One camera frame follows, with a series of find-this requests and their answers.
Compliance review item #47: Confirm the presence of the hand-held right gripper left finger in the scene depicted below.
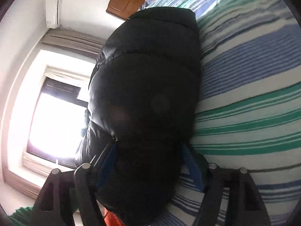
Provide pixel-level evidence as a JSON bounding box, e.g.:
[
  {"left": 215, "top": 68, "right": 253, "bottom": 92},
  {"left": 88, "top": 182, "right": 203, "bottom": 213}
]
[{"left": 30, "top": 143, "right": 118, "bottom": 226}]

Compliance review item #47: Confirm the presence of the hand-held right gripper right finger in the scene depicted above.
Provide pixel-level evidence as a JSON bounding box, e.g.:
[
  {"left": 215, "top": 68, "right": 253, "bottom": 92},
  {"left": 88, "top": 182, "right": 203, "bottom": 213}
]
[{"left": 181, "top": 143, "right": 271, "bottom": 226}]

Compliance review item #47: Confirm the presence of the black puffer jacket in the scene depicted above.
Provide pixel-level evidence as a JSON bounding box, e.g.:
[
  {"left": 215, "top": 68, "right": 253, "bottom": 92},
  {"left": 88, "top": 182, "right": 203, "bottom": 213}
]
[{"left": 75, "top": 7, "right": 202, "bottom": 225}]

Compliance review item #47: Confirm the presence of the orange cloth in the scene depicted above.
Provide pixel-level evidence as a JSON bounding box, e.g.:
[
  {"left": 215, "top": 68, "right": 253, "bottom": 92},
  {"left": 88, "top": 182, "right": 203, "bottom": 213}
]
[{"left": 103, "top": 211, "right": 124, "bottom": 226}]

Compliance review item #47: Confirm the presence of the window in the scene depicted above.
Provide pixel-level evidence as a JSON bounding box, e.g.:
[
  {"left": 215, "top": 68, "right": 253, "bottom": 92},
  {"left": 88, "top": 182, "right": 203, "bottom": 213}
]
[{"left": 23, "top": 65, "right": 95, "bottom": 170}]

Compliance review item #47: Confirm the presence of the striped bed sheet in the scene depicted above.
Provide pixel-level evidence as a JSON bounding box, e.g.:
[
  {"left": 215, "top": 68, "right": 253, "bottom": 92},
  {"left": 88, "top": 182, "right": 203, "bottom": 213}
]
[{"left": 141, "top": 0, "right": 301, "bottom": 226}]

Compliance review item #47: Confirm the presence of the green cloth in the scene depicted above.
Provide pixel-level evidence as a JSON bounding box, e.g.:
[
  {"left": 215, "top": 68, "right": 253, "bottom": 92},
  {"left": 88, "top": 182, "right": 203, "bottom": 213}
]
[{"left": 8, "top": 206, "right": 36, "bottom": 226}]

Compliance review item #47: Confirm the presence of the grey curtain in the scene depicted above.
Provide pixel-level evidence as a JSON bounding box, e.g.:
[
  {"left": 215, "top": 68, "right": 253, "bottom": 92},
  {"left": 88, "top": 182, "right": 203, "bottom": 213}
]
[{"left": 40, "top": 27, "right": 107, "bottom": 55}]

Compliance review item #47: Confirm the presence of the white air conditioner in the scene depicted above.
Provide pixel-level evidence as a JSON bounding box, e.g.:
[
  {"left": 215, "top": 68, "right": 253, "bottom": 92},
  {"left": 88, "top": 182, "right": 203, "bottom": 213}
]
[{"left": 45, "top": 0, "right": 63, "bottom": 29}]

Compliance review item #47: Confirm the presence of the wooden headboard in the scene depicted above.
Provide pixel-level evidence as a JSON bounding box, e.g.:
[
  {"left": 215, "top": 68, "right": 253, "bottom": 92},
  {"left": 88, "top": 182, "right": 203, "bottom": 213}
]
[{"left": 106, "top": 0, "right": 154, "bottom": 20}]

